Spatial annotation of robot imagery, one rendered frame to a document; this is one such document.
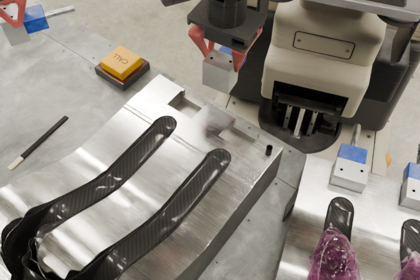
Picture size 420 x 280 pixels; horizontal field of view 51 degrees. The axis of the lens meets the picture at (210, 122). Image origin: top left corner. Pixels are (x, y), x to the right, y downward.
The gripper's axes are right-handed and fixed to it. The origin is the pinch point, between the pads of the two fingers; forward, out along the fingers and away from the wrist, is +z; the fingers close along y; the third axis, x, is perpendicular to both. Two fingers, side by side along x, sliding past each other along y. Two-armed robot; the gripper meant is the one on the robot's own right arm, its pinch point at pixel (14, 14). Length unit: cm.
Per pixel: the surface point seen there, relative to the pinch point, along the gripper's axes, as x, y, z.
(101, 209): 3.9, 41.6, 4.5
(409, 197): 46, 57, 7
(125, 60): 16.7, 7.9, 10.9
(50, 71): 2.1, 1.1, 14.4
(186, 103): 23.0, 25.2, 8.5
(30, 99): -2.9, 7.2, 14.5
